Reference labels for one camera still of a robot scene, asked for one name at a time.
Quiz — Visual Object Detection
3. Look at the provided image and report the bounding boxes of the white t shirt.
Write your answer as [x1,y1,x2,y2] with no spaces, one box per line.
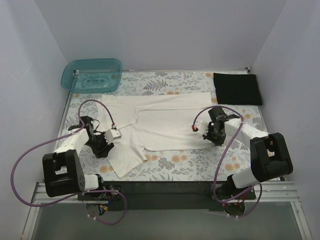
[96,92,213,178]

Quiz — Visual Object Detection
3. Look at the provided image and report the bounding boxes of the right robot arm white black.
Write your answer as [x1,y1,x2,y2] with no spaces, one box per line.
[192,106,294,200]

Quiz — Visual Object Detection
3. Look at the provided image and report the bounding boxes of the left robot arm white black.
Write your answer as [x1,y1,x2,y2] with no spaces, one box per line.
[42,116,122,200]

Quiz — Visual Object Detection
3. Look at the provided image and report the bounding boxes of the floral table mat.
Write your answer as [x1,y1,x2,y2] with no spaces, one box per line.
[59,71,250,181]

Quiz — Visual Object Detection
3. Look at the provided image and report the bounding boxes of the folded black t shirt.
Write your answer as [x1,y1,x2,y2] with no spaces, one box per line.
[213,73,263,106]

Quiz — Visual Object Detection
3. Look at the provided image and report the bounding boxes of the teal plastic basket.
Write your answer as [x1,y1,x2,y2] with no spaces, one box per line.
[60,58,122,94]

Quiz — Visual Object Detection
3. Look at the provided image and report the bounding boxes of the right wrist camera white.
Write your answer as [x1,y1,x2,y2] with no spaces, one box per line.
[191,120,209,136]

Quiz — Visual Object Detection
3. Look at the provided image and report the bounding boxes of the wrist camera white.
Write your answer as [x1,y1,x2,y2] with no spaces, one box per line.
[104,128,122,145]
[191,120,209,136]

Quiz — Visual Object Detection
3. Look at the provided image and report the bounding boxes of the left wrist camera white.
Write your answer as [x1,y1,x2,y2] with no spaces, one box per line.
[104,128,122,145]

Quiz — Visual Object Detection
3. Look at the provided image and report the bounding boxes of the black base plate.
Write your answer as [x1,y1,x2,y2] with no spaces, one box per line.
[77,181,246,211]

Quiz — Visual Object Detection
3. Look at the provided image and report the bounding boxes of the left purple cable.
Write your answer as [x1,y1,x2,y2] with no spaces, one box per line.
[11,99,128,226]

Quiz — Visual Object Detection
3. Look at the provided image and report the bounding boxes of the aluminium frame rail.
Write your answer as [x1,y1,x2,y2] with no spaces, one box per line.
[22,181,312,240]

